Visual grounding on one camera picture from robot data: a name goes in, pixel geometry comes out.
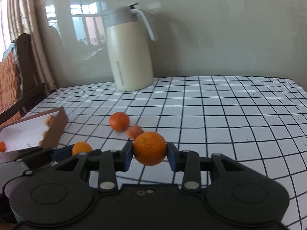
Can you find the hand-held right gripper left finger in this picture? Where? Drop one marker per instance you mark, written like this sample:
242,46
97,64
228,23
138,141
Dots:
128,157

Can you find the wooden chair with woven cushion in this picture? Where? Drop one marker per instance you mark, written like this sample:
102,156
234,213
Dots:
21,71

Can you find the white checked tablecloth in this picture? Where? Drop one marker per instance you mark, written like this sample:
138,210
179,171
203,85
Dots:
227,115

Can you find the cream thermos jug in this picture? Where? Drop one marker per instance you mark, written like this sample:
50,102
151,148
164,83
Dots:
130,55

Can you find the peeled carrot piece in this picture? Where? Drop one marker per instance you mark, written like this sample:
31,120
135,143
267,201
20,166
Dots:
133,131

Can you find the beige curtain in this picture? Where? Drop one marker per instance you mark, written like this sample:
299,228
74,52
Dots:
26,16

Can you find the yellowish orange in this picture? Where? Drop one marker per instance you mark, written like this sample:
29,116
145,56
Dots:
81,148

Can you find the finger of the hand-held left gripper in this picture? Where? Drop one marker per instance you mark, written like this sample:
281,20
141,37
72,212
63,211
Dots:
96,153
62,153

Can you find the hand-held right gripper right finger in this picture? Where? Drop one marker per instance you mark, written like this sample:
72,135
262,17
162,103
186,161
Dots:
171,158

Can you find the cardboard box with white inside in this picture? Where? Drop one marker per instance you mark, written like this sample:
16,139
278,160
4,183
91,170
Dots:
26,129

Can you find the dimpled orange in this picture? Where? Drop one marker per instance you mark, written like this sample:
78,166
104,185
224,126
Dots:
150,148

